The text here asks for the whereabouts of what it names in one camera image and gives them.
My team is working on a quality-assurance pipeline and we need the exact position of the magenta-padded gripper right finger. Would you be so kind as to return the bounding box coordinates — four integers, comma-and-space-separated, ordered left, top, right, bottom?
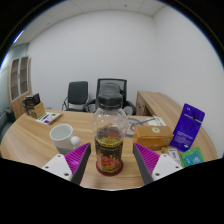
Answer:
132, 142, 183, 186

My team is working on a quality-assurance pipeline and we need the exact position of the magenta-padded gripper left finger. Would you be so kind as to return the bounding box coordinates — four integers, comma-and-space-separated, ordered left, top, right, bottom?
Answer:
40, 142, 92, 186

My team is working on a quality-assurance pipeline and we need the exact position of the clear black-capped drink bottle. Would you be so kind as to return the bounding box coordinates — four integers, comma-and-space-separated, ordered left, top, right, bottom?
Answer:
92, 89, 129, 176

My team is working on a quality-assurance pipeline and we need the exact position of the orange cardboard box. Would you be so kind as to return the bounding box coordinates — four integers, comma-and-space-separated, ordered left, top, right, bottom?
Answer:
132, 124, 175, 152

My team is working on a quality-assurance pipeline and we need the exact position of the small tan box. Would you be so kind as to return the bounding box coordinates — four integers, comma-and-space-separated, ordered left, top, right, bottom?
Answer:
161, 146, 183, 166

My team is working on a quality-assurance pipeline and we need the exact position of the grey and white mug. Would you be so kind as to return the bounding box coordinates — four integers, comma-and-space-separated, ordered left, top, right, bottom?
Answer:
49, 123, 82, 155

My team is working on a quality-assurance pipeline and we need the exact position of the white sheet with circle print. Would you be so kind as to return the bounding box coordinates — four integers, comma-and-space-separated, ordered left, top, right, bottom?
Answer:
125, 115, 167, 133

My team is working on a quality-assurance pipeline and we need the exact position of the green flat box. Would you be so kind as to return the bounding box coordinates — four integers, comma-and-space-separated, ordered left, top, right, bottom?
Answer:
179, 146, 205, 168

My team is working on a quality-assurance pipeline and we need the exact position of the white green purple leaflet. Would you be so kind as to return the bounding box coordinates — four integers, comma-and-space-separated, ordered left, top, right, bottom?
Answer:
35, 111, 63, 126

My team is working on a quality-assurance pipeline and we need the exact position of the purple hanging package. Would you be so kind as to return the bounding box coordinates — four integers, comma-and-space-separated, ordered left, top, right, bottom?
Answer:
169, 103, 206, 153

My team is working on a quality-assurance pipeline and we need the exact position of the black padded office chair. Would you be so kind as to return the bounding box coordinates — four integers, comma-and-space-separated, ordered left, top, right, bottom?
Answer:
61, 80, 90, 113

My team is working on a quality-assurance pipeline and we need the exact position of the stack of dark boxes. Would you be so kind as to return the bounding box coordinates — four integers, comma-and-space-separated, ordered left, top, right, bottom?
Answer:
21, 93, 47, 120

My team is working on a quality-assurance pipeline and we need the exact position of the black mesh office chair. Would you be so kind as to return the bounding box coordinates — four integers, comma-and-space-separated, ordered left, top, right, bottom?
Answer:
84, 78, 137, 116

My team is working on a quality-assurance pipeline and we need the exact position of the black sofa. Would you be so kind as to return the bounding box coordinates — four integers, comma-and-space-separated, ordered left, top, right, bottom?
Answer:
0, 106, 16, 141

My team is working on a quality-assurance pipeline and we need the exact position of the wooden shelf cabinet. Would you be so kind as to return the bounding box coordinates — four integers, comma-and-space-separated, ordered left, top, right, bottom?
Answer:
7, 55, 33, 119

